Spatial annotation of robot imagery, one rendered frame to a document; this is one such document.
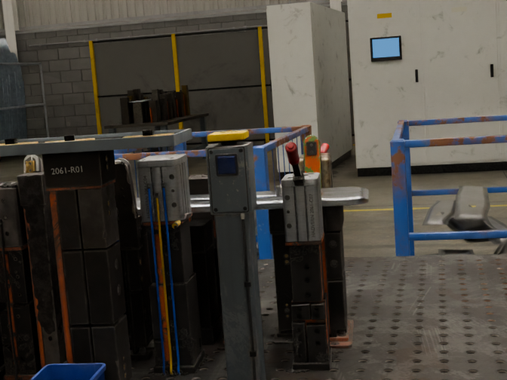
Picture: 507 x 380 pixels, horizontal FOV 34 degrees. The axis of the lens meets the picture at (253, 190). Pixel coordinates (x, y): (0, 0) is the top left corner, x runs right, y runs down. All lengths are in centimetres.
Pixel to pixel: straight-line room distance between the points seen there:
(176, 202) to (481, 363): 63
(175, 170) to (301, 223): 25
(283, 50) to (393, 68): 126
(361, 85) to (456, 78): 104
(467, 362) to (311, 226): 38
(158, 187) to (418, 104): 801
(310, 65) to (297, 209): 802
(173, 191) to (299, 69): 803
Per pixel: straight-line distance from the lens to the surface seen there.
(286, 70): 956
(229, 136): 135
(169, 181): 153
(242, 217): 136
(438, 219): 377
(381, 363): 161
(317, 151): 183
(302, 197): 150
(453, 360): 162
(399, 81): 945
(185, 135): 141
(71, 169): 141
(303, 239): 152
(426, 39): 945
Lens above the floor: 125
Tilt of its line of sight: 8 degrees down
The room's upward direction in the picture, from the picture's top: 4 degrees counter-clockwise
